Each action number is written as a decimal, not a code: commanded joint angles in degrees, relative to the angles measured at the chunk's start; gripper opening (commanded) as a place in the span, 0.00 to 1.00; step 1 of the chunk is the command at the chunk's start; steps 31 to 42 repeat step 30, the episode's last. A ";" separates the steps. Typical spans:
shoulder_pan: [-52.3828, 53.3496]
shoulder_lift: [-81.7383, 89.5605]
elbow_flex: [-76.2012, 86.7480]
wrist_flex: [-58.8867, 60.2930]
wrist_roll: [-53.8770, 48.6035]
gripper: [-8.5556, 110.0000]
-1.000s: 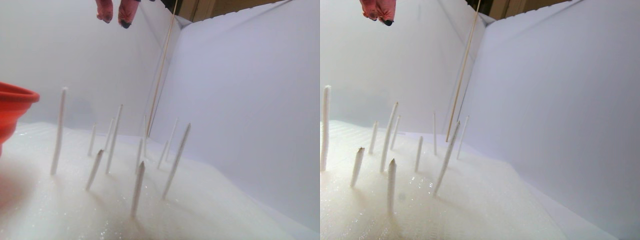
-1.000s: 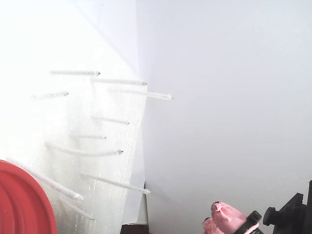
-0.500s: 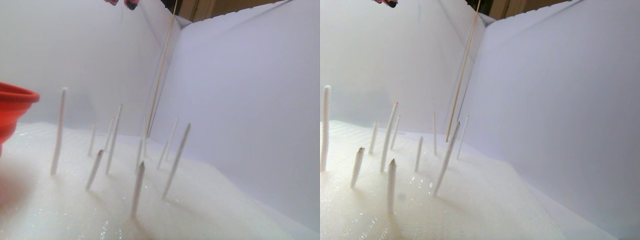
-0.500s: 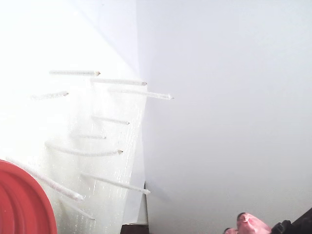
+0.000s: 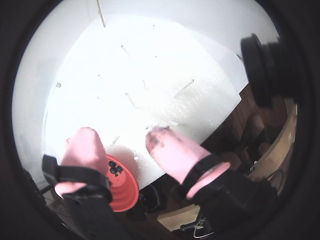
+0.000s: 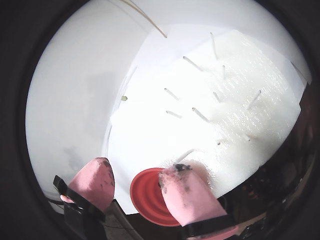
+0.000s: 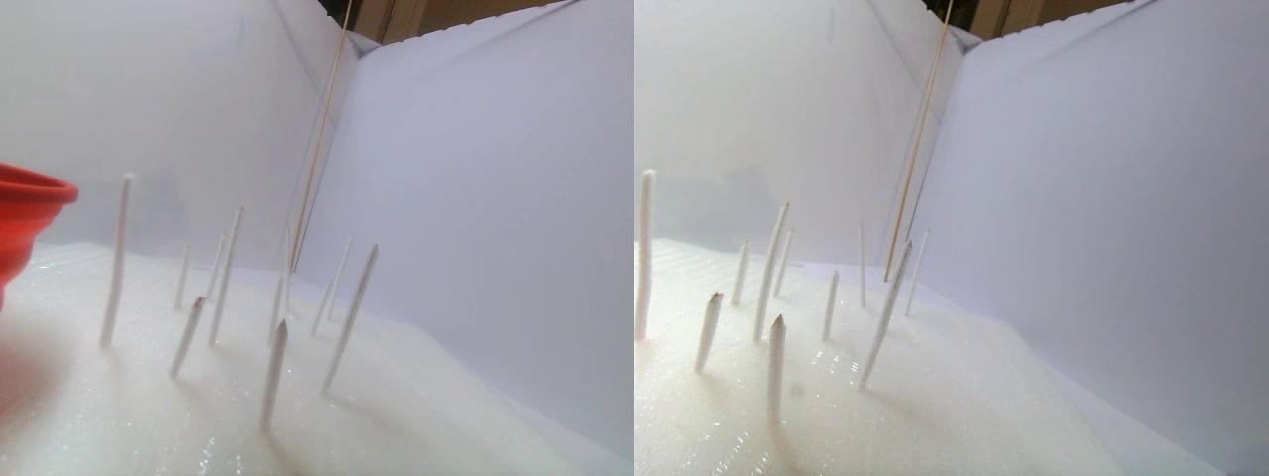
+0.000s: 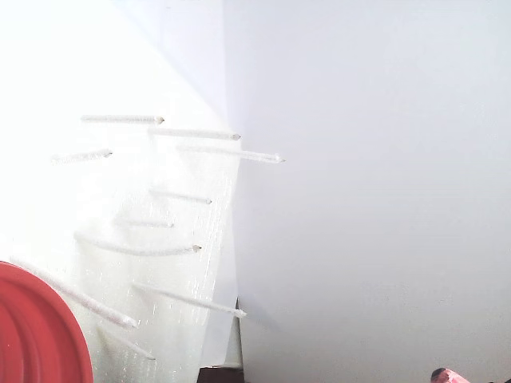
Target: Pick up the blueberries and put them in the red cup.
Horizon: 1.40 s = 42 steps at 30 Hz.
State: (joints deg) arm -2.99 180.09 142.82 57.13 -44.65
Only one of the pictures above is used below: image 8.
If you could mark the pink covered gripper finger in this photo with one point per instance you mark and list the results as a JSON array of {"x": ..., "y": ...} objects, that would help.
[{"x": 447, "y": 377}]

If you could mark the white foam base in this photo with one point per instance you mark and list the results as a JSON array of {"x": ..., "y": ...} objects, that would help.
[{"x": 40, "y": 80}]

